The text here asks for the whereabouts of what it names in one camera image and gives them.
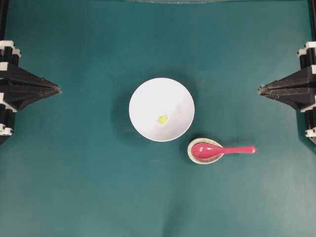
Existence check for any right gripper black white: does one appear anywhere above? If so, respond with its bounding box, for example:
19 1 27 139
258 41 316 138

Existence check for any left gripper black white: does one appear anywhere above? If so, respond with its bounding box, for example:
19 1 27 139
0 39 61 136

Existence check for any pink plastic spoon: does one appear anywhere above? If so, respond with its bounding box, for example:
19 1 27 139
191 143 257 159

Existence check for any yellow hexagonal prism block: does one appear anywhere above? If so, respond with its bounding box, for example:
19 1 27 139
158 115 168 124

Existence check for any speckled ceramic spoon rest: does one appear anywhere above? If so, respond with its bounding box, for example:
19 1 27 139
187 138 223 165

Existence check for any white round bowl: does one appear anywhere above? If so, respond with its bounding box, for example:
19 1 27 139
128 78 195 142

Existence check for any green mat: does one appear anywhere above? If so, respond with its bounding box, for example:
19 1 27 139
0 0 316 237

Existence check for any black right frame rail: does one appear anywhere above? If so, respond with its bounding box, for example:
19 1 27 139
308 0 316 41

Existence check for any black frame rail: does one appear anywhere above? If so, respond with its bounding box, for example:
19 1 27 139
0 0 9 40
308 0 316 41

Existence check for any black left frame rail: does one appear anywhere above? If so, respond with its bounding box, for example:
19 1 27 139
0 0 9 40

